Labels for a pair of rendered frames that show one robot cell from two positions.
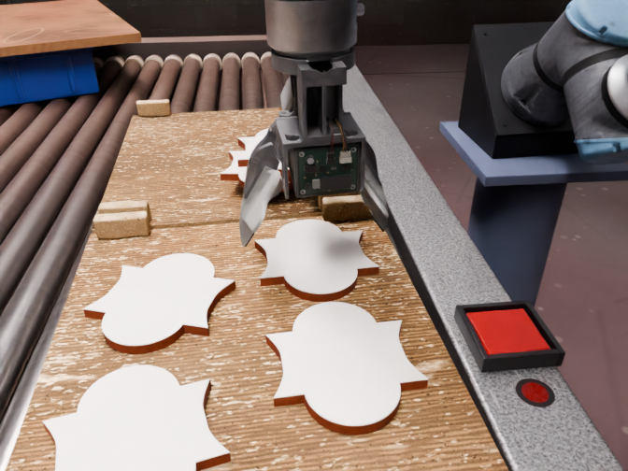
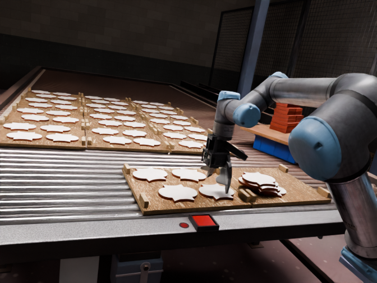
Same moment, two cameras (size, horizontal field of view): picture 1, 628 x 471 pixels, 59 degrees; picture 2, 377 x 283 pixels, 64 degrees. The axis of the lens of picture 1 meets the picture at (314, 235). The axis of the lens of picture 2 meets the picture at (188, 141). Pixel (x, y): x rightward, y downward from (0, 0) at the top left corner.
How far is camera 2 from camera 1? 0.98 m
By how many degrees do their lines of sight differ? 68
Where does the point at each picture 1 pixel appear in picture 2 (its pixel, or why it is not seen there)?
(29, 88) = (275, 151)
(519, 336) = (201, 221)
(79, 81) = (290, 157)
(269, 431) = (156, 186)
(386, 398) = (166, 195)
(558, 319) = not seen: outside the picture
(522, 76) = not seen: outside the picture
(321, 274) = (207, 191)
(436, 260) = (237, 218)
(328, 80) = (210, 137)
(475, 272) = (235, 224)
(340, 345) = (181, 191)
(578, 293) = not seen: outside the picture
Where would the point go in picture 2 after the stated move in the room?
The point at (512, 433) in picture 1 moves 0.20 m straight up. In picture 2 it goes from (169, 219) to (178, 160)
